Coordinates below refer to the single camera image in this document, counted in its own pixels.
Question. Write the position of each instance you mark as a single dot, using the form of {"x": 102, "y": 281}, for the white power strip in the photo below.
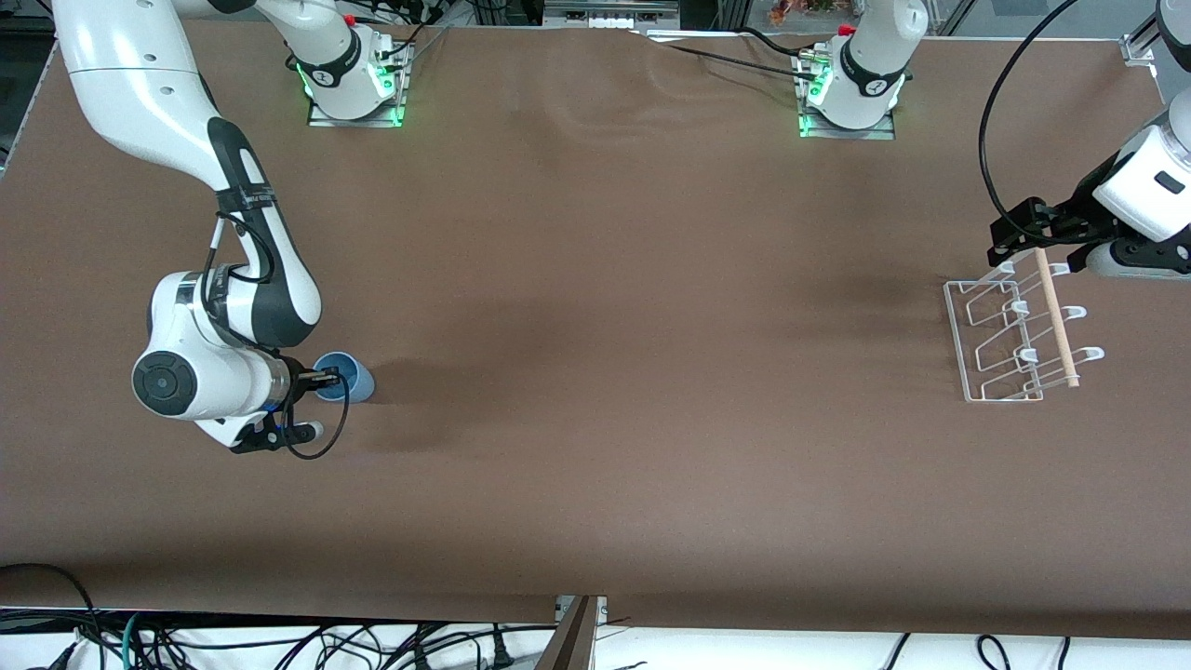
{"x": 611, "y": 22}

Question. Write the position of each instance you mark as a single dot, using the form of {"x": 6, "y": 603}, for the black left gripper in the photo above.
{"x": 1082, "y": 207}

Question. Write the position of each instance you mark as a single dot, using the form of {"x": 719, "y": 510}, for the aluminium frame profile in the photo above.
{"x": 1141, "y": 46}

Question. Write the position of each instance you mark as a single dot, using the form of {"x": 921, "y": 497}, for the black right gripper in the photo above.
{"x": 304, "y": 379}

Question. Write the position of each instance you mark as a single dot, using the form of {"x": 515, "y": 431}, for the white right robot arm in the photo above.
{"x": 140, "y": 74}

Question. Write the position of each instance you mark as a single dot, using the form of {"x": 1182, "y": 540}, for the black power plug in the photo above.
{"x": 501, "y": 653}

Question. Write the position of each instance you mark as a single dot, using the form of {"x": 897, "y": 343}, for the brown angled post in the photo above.
{"x": 569, "y": 647}

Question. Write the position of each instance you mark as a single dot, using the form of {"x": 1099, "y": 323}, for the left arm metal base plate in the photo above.
{"x": 865, "y": 134}

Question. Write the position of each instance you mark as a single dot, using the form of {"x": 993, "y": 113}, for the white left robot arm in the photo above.
{"x": 875, "y": 56}

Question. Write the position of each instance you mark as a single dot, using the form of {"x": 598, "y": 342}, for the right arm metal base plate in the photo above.
{"x": 372, "y": 122}

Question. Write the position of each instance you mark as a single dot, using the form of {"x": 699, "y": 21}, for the light blue plastic cup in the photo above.
{"x": 358, "y": 386}

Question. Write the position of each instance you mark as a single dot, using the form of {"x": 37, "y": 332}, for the metal table bracket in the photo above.
{"x": 600, "y": 607}

